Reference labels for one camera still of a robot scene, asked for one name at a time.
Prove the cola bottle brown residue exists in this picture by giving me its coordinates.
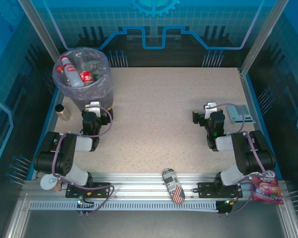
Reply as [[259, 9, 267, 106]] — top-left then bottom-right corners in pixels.
[[78, 70, 95, 83]]

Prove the white label bottle red cap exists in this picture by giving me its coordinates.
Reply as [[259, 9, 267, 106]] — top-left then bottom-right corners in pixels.
[[60, 56, 85, 88]]

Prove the bin with plastic liner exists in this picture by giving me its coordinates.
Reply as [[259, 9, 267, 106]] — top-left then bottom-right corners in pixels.
[[52, 47, 114, 114]]

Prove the grey calculator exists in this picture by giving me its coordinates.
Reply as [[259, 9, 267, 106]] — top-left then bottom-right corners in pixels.
[[225, 104, 255, 124]]

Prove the brown jar black lid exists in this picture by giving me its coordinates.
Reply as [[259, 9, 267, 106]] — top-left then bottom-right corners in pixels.
[[55, 104, 72, 121]]

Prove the newspaper print flag pouch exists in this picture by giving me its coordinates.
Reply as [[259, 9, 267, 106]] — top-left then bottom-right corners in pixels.
[[162, 168, 186, 204]]

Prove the tin can white lid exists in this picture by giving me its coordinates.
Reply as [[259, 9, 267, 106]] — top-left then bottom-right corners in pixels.
[[40, 173, 63, 193]]

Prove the pink candy bag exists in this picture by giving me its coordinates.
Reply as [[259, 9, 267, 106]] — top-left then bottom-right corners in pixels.
[[250, 170, 285, 205]]

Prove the black controller board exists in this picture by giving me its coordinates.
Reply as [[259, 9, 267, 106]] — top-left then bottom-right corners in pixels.
[[76, 197, 95, 214], [216, 199, 233, 216]]

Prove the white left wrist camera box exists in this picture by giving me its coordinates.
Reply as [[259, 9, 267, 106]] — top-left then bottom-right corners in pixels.
[[85, 101, 102, 117]]

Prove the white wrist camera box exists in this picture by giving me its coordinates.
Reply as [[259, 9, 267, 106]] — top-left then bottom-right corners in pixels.
[[85, 101, 102, 117], [204, 101, 218, 119]]

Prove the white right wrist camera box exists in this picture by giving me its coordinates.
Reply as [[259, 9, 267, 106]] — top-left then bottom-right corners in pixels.
[[204, 101, 218, 119]]

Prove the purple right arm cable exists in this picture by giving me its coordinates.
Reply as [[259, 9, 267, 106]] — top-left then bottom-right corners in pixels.
[[208, 103, 266, 215]]

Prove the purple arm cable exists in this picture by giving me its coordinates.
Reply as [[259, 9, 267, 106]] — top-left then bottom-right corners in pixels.
[[208, 103, 266, 215], [52, 105, 115, 215]]

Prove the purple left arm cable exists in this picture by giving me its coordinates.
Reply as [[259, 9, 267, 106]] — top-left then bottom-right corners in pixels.
[[52, 105, 115, 215]]

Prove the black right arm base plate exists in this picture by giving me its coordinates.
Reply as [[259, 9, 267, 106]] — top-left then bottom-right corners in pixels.
[[197, 182, 243, 198]]

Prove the aluminium rail frame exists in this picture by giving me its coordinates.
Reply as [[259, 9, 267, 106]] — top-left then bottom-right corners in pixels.
[[22, 172, 288, 202]]

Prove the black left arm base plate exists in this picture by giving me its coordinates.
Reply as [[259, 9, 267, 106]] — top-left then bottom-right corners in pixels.
[[66, 182, 110, 199]]

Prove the slotted white cable duct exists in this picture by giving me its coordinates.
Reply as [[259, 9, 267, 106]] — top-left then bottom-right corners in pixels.
[[29, 200, 219, 212]]

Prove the aluminium frame post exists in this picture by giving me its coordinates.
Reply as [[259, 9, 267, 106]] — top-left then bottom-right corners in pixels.
[[16, 0, 68, 54], [239, 0, 290, 77]]

